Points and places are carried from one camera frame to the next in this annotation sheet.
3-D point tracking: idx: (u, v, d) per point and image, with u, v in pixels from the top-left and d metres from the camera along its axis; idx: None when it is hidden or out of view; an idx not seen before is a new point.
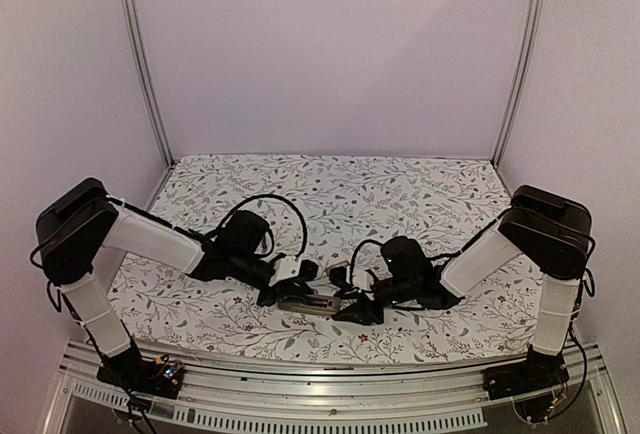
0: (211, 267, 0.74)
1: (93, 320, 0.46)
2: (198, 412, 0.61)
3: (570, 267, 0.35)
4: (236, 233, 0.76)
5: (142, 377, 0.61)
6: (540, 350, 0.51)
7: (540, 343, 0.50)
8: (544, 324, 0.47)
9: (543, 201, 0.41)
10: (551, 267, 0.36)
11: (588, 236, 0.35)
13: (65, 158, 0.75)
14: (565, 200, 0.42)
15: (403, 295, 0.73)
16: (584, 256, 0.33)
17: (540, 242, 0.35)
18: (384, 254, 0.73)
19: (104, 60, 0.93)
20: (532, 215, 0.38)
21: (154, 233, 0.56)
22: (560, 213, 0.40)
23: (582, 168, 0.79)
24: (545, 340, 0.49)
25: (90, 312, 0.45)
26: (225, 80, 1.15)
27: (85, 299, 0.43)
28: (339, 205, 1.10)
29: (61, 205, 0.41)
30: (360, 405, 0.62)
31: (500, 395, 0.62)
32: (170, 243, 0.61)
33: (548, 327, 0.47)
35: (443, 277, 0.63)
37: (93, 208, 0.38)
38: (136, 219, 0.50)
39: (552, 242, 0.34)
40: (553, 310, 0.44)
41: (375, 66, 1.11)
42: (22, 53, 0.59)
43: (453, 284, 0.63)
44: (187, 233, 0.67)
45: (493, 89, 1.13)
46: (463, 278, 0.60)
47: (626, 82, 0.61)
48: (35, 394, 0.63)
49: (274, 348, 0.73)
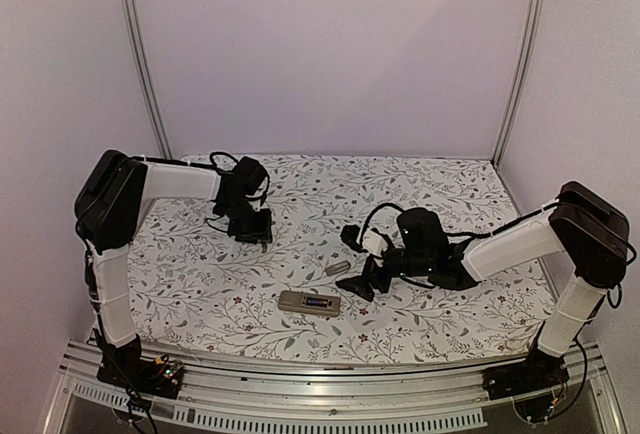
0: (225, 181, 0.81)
1: (113, 300, 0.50)
2: (198, 412, 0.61)
3: (609, 274, 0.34)
4: (245, 170, 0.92)
5: (142, 377, 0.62)
6: (544, 349, 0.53)
7: (544, 340, 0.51)
8: (552, 324, 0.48)
9: (589, 200, 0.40)
10: (591, 273, 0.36)
11: (627, 244, 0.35)
13: (65, 156, 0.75)
14: (612, 206, 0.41)
15: (412, 268, 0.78)
16: (626, 265, 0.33)
17: (587, 245, 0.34)
18: (401, 226, 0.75)
19: (104, 59, 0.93)
20: (583, 216, 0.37)
21: (178, 175, 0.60)
22: (605, 217, 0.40)
23: (582, 169, 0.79)
24: (549, 340, 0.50)
25: (112, 293, 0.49)
26: (225, 80, 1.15)
27: (115, 271, 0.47)
28: (338, 205, 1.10)
29: (92, 184, 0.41)
30: (360, 405, 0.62)
31: (501, 395, 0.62)
32: (193, 179, 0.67)
33: (558, 327, 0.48)
35: (467, 258, 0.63)
37: (122, 177, 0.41)
38: (159, 169, 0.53)
39: (598, 248, 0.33)
40: (570, 314, 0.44)
41: (375, 65, 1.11)
42: (21, 52, 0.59)
43: (476, 268, 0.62)
44: (203, 167, 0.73)
45: (493, 88, 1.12)
46: (488, 264, 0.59)
47: (628, 82, 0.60)
48: (37, 395, 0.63)
49: (274, 348, 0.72)
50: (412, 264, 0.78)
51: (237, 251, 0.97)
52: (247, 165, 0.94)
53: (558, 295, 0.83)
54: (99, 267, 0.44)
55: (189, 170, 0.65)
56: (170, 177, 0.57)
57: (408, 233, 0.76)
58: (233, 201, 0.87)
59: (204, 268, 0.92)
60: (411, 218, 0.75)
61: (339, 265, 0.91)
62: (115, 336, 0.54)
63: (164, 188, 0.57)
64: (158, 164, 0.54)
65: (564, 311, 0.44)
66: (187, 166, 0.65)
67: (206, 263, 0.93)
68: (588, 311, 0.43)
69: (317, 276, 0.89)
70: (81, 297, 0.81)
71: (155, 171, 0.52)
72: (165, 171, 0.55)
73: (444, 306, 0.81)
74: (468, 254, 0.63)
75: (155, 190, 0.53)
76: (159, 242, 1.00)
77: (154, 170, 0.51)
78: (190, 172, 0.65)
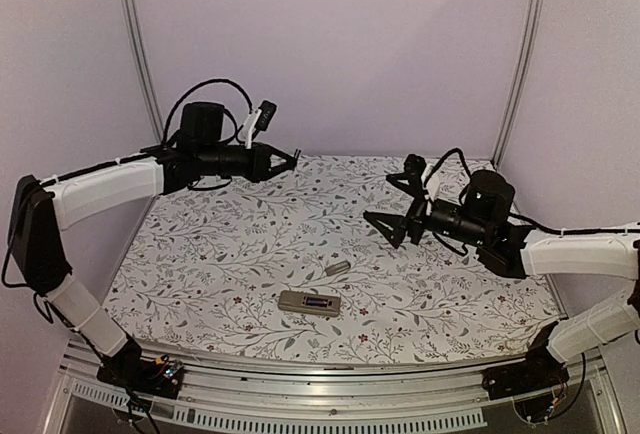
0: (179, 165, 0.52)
1: (83, 326, 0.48)
2: (198, 412, 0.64)
3: None
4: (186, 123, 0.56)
5: (142, 376, 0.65)
6: (551, 352, 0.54)
7: (558, 350, 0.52)
8: (573, 335, 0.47)
9: None
10: None
11: None
13: (65, 157, 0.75)
14: None
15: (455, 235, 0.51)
16: None
17: None
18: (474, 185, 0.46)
19: (104, 60, 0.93)
20: None
21: (120, 180, 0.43)
22: None
23: (581, 169, 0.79)
24: (560, 347, 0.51)
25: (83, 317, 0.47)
26: (225, 79, 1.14)
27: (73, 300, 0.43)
28: (338, 205, 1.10)
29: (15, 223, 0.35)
30: (359, 405, 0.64)
31: (501, 395, 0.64)
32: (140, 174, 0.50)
33: (574, 340, 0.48)
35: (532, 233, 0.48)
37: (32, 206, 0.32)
38: (75, 187, 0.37)
39: None
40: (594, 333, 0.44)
41: (375, 65, 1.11)
42: (22, 52, 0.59)
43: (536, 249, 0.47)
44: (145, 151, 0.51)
45: (494, 89, 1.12)
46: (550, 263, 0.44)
47: (628, 83, 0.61)
48: (37, 396, 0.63)
49: (274, 348, 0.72)
50: (458, 230, 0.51)
51: (237, 250, 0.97)
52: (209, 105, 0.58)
53: (558, 296, 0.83)
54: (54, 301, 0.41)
55: (137, 162, 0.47)
56: (107, 187, 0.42)
57: (479, 198, 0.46)
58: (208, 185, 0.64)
59: (204, 268, 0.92)
60: (489, 182, 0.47)
61: (339, 264, 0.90)
62: (106, 347, 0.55)
63: (99, 203, 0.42)
64: (74, 179, 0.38)
65: (593, 326, 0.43)
66: (132, 157, 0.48)
67: (206, 263, 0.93)
68: (616, 333, 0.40)
69: (317, 276, 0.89)
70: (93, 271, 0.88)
71: (64, 195, 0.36)
72: (89, 184, 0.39)
73: (444, 306, 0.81)
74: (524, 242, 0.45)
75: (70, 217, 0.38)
76: (159, 242, 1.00)
77: (71, 191, 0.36)
78: (134, 166, 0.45)
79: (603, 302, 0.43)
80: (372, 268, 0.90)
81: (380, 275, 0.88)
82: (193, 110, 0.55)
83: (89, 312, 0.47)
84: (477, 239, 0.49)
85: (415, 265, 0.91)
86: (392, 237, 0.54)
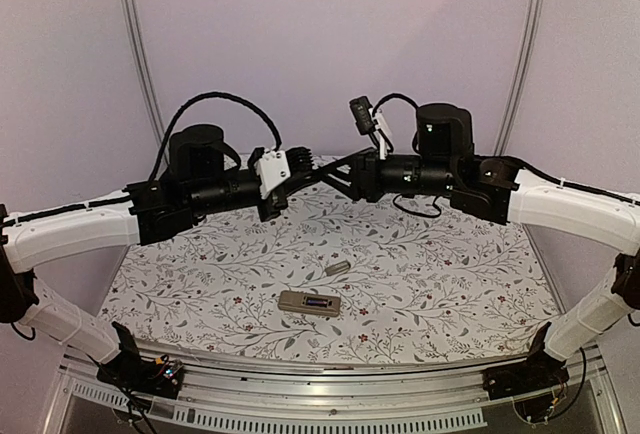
0: (168, 219, 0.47)
1: (69, 340, 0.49)
2: (198, 412, 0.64)
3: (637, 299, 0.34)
4: (179, 169, 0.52)
5: (143, 376, 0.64)
6: (550, 353, 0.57)
7: (553, 345, 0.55)
8: (568, 330, 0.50)
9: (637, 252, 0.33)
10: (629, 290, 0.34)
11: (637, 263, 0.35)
13: (65, 156, 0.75)
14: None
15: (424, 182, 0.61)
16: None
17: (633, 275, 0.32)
18: (423, 119, 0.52)
19: (104, 59, 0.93)
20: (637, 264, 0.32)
21: (87, 226, 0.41)
22: None
23: (581, 168, 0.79)
24: (557, 344, 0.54)
25: (66, 334, 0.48)
26: (223, 79, 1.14)
27: (49, 319, 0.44)
28: (338, 206, 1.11)
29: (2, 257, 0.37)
30: (360, 405, 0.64)
31: (500, 395, 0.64)
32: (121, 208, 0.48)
33: (570, 334, 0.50)
35: (522, 172, 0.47)
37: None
38: (35, 231, 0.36)
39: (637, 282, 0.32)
40: (587, 325, 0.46)
41: (375, 66, 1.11)
42: (22, 52, 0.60)
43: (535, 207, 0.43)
44: (129, 189, 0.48)
45: (495, 89, 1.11)
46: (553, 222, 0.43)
47: (628, 83, 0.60)
48: (37, 396, 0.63)
49: (274, 348, 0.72)
50: (423, 176, 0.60)
51: (237, 250, 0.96)
52: (203, 133, 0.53)
53: (558, 295, 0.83)
54: (36, 323, 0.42)
55: (111, 205, 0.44)
56: (77, 230, 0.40)
57: (432, 130, 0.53)
58: (207, 200, 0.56)
59: (204, 268, 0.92)
60: (440, 112, 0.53)
61: (339, 265, 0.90)
62: (99, 356, 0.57)
63: (64, 248, 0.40)
64: (39, 222, 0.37)
65: (590, 325, 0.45)
66: (108, 198, 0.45)
67: (206, 263, 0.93)
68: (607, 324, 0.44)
69: (317, 276, 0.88)
70: (97, 265, 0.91)
71: (23, 240, 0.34)
72: (48, 228, 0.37)
73: (444, 306, 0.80)
74: (517, 185, 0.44)
75: (34, 260, 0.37)
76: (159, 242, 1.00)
77: (30, 235, 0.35)
78: (104, 211, 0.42)
79: (591, 293, 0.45)
80: (372, 268, 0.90)
81: (380, 275, 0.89)
82: (178, 153, 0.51)
83: (71, 329, 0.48)
84: (445, 186, 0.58)
85: (415, 265, 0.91)
86: (353, 185, 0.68)
